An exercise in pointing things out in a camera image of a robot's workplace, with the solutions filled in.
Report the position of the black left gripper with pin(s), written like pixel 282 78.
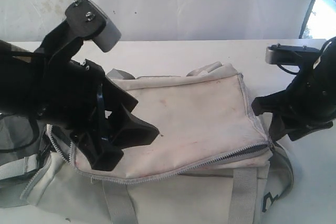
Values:
pixel 81 98

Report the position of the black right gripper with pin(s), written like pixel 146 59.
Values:
pixel 310 109

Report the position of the white grey duffel bag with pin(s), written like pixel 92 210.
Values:
pixel 211 162

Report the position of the right robot arm black grey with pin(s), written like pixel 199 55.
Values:
pixel 323 67

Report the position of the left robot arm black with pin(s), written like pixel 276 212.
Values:
pixel 21 73

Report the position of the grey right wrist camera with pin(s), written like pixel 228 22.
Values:
pixel 284 55

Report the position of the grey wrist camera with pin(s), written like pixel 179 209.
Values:
pixel 284 55
pixel 88 21

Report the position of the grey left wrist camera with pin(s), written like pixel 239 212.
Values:
pixel 88 21

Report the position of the black window frame post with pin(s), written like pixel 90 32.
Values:
pixel 306 18

